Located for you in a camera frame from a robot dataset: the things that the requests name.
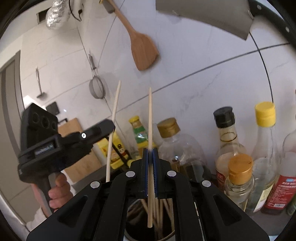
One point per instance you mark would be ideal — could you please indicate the small orange cap bottle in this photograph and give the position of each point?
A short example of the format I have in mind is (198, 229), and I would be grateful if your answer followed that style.
(240, 181)

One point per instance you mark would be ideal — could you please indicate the person left hand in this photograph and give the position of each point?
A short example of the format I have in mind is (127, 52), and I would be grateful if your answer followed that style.
(59, 195)

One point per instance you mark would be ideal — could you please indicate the yellow detergent bottle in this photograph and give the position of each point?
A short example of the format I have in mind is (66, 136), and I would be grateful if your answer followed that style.
(119, 154)

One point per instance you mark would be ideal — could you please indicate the green label sauce bottle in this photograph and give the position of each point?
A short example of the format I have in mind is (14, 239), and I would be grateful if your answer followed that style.
(140, 134)

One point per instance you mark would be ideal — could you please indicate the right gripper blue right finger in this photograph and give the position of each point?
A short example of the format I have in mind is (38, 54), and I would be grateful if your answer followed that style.
(155, 160)

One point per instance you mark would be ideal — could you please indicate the steel cleaver black handle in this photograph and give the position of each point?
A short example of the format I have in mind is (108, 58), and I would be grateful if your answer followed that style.
(235, 17)

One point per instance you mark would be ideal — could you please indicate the clear jug gold cap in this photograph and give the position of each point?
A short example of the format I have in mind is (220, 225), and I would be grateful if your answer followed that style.
(182, 151)

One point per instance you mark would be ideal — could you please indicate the wooden cutting board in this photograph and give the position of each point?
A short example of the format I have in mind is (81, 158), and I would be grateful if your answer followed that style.
(82, 166)

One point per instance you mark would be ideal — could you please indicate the metal mesh strainer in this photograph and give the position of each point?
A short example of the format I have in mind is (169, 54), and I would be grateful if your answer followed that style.
(96, 85)

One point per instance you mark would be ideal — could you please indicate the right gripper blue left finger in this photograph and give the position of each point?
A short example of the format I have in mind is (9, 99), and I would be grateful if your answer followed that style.
(144, 173)

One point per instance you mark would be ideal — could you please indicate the yellow cap clear bottle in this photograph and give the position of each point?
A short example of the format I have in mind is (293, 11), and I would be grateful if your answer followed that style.
(265, 155)

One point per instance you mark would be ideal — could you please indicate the small black wall switch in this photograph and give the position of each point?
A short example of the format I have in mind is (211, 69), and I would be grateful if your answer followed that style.
(53, 108)

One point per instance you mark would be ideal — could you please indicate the hanging metal ladle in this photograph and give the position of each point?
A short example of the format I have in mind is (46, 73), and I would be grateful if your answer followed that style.
(41, 94)

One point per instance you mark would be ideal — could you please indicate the wooden chopstick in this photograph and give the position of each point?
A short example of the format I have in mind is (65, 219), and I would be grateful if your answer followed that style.
(169, 210)
(144, 204)
(150, 171)
(110, 140)

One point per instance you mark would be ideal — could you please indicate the gold cap red label bottle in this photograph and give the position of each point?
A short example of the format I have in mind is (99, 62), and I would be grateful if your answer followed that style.
(284, 189)

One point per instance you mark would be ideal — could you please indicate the dark cylindrical utensil holder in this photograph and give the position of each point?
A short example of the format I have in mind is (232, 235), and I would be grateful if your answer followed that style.
(144, 223)

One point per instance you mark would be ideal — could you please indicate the wooden spatula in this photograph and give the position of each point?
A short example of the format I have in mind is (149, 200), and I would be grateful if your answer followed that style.
(144, 51)

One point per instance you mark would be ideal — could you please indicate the silver foil duct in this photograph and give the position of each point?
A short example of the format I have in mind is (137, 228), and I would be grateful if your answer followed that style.
(58, 14)

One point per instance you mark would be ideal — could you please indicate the black cap sauce bottle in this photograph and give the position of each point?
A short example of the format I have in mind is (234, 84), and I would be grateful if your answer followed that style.
(229, 143)

